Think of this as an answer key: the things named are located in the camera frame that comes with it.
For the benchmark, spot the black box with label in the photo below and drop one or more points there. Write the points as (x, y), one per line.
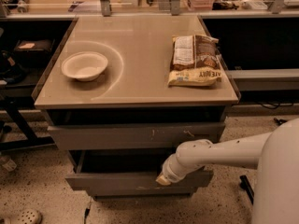
(33, 53)

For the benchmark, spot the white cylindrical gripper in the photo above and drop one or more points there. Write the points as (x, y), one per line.
(170, 173)

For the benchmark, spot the grey drawer cabinet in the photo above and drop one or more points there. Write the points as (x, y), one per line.
(133, 88)

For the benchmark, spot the grey bottom drawer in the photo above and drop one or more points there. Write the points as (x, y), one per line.
(141, 197)

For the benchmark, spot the white paper bowl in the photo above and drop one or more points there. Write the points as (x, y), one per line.
(84, 66)

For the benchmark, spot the white perforated clog shoe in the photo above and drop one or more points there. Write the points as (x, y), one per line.
(28, 216)

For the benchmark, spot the plastic bottle on floor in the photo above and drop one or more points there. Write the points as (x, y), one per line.
(7, 163)

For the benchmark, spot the grey top drawer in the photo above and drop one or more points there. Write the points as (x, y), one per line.
(128, 136)

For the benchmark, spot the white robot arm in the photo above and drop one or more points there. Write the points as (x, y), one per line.
(275, 157)

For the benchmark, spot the brown yellow snack bag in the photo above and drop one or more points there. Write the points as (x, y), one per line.
(194, 61)

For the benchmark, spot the black table leg frame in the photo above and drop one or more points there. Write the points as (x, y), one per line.
(31, 139)

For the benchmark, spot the grey drawer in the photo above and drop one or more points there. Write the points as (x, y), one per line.
(129, 172)
(141, 197)
(128, 136)

